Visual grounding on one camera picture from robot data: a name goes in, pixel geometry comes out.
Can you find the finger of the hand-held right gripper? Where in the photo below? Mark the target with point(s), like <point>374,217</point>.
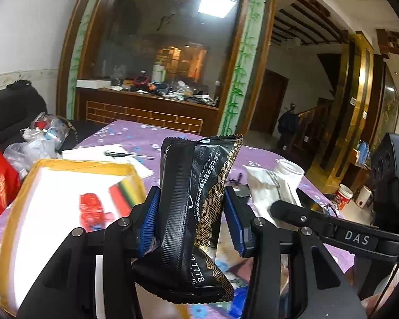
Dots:
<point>299,216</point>

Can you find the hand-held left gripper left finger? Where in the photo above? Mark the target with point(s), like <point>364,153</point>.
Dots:
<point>151,214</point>

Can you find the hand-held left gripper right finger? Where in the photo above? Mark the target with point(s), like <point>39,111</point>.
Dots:
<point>234,221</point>

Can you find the black gold snack packet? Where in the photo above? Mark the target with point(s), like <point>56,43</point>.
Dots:
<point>186,189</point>

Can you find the yellow cardboard box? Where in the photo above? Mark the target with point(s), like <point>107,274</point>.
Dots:
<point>53,186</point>

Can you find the red soft packet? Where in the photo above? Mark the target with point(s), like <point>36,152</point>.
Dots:
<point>91,209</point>

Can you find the rainbow striped pack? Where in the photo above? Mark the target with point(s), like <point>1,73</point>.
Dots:
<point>126,196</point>

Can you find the white plastic jar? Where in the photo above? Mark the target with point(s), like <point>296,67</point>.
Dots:
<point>290,172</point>

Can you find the black pen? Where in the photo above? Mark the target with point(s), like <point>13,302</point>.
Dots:
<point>126,155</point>

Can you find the purple floral tablecloth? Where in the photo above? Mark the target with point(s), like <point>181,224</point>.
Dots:
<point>136,136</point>

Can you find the white paper sheet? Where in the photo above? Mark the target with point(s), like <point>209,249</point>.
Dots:
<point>86,153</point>

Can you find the wooden counter cabinet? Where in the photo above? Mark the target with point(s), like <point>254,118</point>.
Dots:
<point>136,113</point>

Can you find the brown wooden door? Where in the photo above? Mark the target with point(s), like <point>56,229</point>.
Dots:
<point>269,103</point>

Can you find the clear bag with colourful items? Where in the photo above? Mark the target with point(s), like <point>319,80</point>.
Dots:
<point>51,129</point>

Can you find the red round container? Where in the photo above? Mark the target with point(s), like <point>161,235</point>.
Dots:
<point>142,79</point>

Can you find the white plastic bag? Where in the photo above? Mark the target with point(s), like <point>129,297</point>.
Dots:
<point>30,153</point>

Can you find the white thermos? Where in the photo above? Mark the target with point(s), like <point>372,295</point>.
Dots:
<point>158,73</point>

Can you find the white flat box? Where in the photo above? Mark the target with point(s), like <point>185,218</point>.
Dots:
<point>93,83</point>

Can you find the red gift bag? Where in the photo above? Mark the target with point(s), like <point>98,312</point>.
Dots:
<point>0,179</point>

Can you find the black sofa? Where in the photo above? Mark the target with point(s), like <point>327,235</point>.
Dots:
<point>16,106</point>

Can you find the arched glass window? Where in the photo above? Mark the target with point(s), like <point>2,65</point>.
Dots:
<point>153,33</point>

